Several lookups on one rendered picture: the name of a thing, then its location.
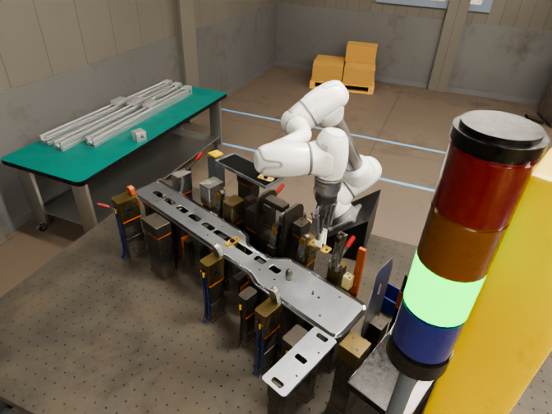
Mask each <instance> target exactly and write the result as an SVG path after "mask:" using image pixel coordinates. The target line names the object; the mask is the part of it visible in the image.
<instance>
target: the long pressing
mask: <svg viewBox="0 0 552 414"><path fill-rule="evenodd" d="M156 191H158V192H159V193H161V194H163V193H164V194H165V195H166V197H167V198H166V199H170V200H172V201H173V202H175V203H176V204H175V205H170V204H169V203H167V202H166V201H164V200H166V199H163V198H162V197H158V196H156V195H155V194H154V192H156ZM136 194H137V195H138V198H139V200H141V201H142V202H144V203H145V204H146V205H148V206H149V207H150V208H152V209H154V210H155V211H156V212H158V213H159V214H161V215H163V216H164V217H165V218H166V219H168V220H169V221H171V222H172V223H174V224H176V225H177V226H178V227H179V228H181V229H182V230H184V231H185V232H187V233H189V234H190V235H191V236H193V237H194V238H195V239H197V240H198V241H200V242H202V243H203V244H204V245H206V246H207V247H208V248H210V249H211V250H213V249H212V246H213V245H214V244H215V243H218V244H219V245H220V246H221V247H222V250H223V257H224V259H226V260H227V261H229V262H230V263H232V264H233V265H235V266H237V267H238V268H239V269H240V270H242V271H243V272H245V273H246V274H248V275H249V276H250V278H251V280H252V282H253V284H255V286H256V287H258V288H259V289H260V290H261V291H263V292H265V293H266V294H268V295H269V289H270V288H271V287H272V286H275V287H276V288H278V289H279V291H280V296H281V301H282V305H283V306H285V307H286V308H288V309H289V310H290V311H291V312H293V313H294V314H296V315H298V316H299V317H300V318H302V319H303V320H304V321H306V322H307V323H308V324H310V325H312V326H313V327H317V328H319V329H321V330H322V331H324V332H325V333H327V334H328V335H329V336H330V337H332V338H334V339H340V338H342V337H344V335H345V334H346V333H347V332H348V331H349V330H350V329H351V328H352V327H353V326H354V325H355V324H356V323H357V321H358V320H359V319H360V318H361V317H362V316H363V315H364V314H365V313H366V304H365V303H364V302H363V301H361V300H359V299H358V298H356V297H354V296H353V295H352V294H350V293H348V292H346V291H344V290H343V289H341V288H340V287H338V286H337V285H335V284H333V283H331V282H330V281H329V280H327V279H325V278H323V277H321V276H320V275H318V274H317V273H315V272H314V271H312V270H310V269H308V268H307V267H306V266H304V265H303V264H300V263H299V262H297V261H295V260H294V259H292V258H288V257H278V258H274V257H270V256H268V255H266V254H265V253H263V252H262V251H260V250H258V249H256V248H255V247H253V246H252V245H251V244H250V237H249V234H248V233H246V232H244V231H243V230H241V229H240V228H238V227H237V226H235V225H233V224H232V223H230V222H228V221H227V220H225V219H224V218H222V217H220V216H218V215H217V214H215V213H214V212H212V211H211V210H209V209H207V208H205V207H204V206H203V205H200V204H199V203H197V202H196V201H194V200H193V199H191V198H189V197H188V196H186V195H184V194H182V193H181V192H180V191H178V190H176V189H175V188H173V187H171V186H169V185H168V184H167V183H165V182H163V181H156V182H152V183H150V184H148V185H146V186H143V187H141V188H138V189H136ZM179 206H181V207H182V208H184V209H186V210H187V211H188V212H186V213H183V212H181V211H180V210H178V209H177V207H179ZM192 214H194V215H195V216H196V217H198V218H199V219H201V220H200V221H198V222H196V221H195V220H194V219H192V218H190V217H189V216H190V215H192ZM203 223H207V224H209V225H210V226H212V227H214V230H212V231H210V230H209V229H207V228H205V227H204V226H202V224H203ZM222 226H223V227H222ZM215 231H220V232H221V233H223V234H225V235H226V236H228V237H230V238H231V239H232V238H233V237H235V236H238V237H240V238H241V240H240V241H239V242H238V243H239V244H240V245H242V246H244V247H245V248H246V249H248V250H249V251H251V252H252V254H250V255H247V254H245V253H244V252H242V251H240V250H239V249H237V248H236V247H235V246H231V247H226V246H225V245H224V242H226V241H225V240H223V239H222V238H221V237H219V236H218V235H216V234H215V233H214V232H215ZM207 235H208V236H207ZM257 256H259V257H260V258H262V259H263V260H265V261H266V262H265V263H264V264H261V263H259V262H258V261H256V260H254V258H255V257H257ZM272 266H274V267H276V268H277V269H279V270H281V272H279V273H278V274H276V273H274V272H273V271H271V270H270V269H269V268H270V267H272ZM259 269H260V270H259ZM287 269H291V270H292V272H293V276H292V280H291V281H287V280H286V279H285V272H286V270H287ZM274 279H275V280H274ZM312 291H314V295H311V293H312ZM317 297H320V299H318V298H317ZM338 297H341V298H338ZM319 315H321V317H319Z"/></svg>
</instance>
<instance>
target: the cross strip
mask: <svg viewBox="0 0 552 414"><path fill-rule="evenodd" d="M317 333H320V334H322V335H324V336H325V337H326V338H327V339H328V341H327V342H326V343H325V342H323V341H322V340H320V339H319V338H317V337H316V334H317ZM335 343H336V340H335V339H334V338H332V337H330V336H329V335H328V334H327V333H325V332H324V331H322V330H321V329H319V328H317V327H314V328H312V329H311V330H310V331H309V332H308V333H307V334H306V335H305V336H304V337H303V338H302V339H301V340H300V341H299V342H298V343H297V344H296V345H295V346H294V347H293V348H291V349H290V350H289V351H288V352H287V353H286V354H285V355H284V356H283V357H282V358H281V359H280V360H279V361H278V362H277V363H276V364H275V365H274V366H273V367H272V368H270V369H269V370H268V371H267V372H266V373H265V374H264V375H263V377H262V379H263V381H264V382H266V383H267V384H268V385H269V386H270V387H272V388H273V389H274V390H275V391H276V392H278V393H279V394H280V395H281V396H283V397H285V396H288V395H289V394H290V393H291V392H292V391H293V390H294V389H295V388H296V387H297V386H298V385H299V383H301V382H302V381H303V380H304V379H305V378H306V377H307V375H308V374H309V373H310V372H311V371H312V370H313V369H314V368H315V367H316V366H317V365H318V364H319V363H320V361H321V360H322V359H323V358H324V357H325V356H326V355H327V354H328V353H329V352H330V351H331V350H332V348H333V347H334V346H335ZM318 352H319V353H320V354H318ZM296 354H300V355H301V356H303V357H304V358H306V359H307V363H306V364H302V363H301V362H299V360H297V359H296V358H295V355H296ZM296 375H297V377H296ZM273 377H276V378H278V379H279V380H280V381H281V382H283V383H284V386H283V387H282V388H281V389H280V388H279V387H277V386H276V385H275V384H274V383H273V382H271V379H272V378H273Z"/></svg>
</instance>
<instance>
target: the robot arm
mask: <svg viewBox="0 0 552 414"><path fill-rule="evenodd" d="M348 100H349V93H348V91H347V89H346V87H345V86H344V85H343V84H342V83H341V82H340V81H339V80H331V81H327V82H325V83H323V84H321V85H319V86H317V87H316V88H314V89H313V90H312V91H311V92H309V93H308V94H306V95H305V96H304V97H303V98H302V99H301V100H300V101H298V102H297V103H296V104H294V105H293V106H292V107H291V108H290V109H289V110H287V111H286V112H285V113H284V114H283V115H282V117H281V127H282V130H283V132H284V133H285V135H286V136H284V137H283V138H281V139H278V140H275V141H273V142H271V143H268V144H265V145H262V146H261V147H259V148H258V149H257V150H256V152H255V153H254V165H255V169H256V171H258V172H259V174H261V175H264V176H266V177H300V176H305V175H314V176H315V183H314V184H313V194H314V197H315V200H316V203H317V205H316V211H315V212H311V213H310V215H311V217H312V232H313V233H315V246H318V247H319V248H322V243H323V244H324V245H325V244H326V237H327V231H328V232H332V231H333V230H336V229H338V228H341V227H343V226H345V225H348V224H349V223H354V222H355V221H356V217H357V214H358V212H359V209H360V208H361V205H360V204H359V205H355V206H353V205H352V204H351V201H352V200H353V198H355V197H356V196H358V195H360V194H361V193H363V192H364V191H366V190H367V189H369V188H370V187H371V186H373V185H374V184H375V183H376V182H377V181H378V180H379V178H380V176H381V173H382V168H381V166H380V163H379V162H378V161H377V160H376V159H375V158H373V157H370V156H366V157H365V156H363V155H361V154H359V152H358V150H357V148H356V145H355V143H354V141H353V139H352V136H351V133H350V131H349V130H348V128H347V124H346V123H345V121H344V118H343V114H344V106H345V105H346V104H347V101H348ZM318 124H319V125H320V126H322V127H323V128H324V130H322V132H321V133H320V134H319V135H318V137H317V140H314V141H312V142H308V141H309V140H310V139H311V129H312V128H313V127H315V126H317V125H318Z"/></svg>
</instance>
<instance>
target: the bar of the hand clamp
mask: <svg viewBox="0 0 552 414"><path fill-rule="evenodd" d="M334 240H335V244H334V248H333V254H332V257H331V261H330V264H329V268H330V269H331V267H332V263H333V262H334V261H335V260H336V261H337V264H336V266H335V270H334V271H335V272H336V269H337V267H338V265H340V263H341V259H342V256H343V251H344V247H345V244H346V240H347V234H346V233H344V232H342V231H339V232H338V234H337V236H335V237H334Z"/></svg>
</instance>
